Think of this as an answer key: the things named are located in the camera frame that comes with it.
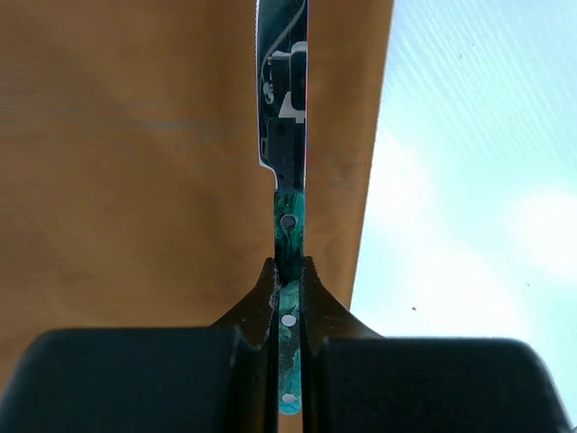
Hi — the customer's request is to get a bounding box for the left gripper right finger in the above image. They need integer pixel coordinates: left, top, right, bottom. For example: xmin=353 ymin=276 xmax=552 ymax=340
xmin=300 ymin=257 xmax=571 ymax=432

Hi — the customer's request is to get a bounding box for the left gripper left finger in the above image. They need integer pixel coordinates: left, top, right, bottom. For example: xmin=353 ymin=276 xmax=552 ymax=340
xmin=1 ymin=259 xmax=279 ymax=432

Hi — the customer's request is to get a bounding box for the orange-brown cloth napkin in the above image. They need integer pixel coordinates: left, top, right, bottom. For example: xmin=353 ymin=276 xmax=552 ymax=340
xmin=1 ymin=1 xmax=393 ymax=398

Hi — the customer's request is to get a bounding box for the green-handled steel knife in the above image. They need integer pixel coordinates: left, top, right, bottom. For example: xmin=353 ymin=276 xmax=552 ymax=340
xmin=255 ymin=0 xmax=309 ymax=416

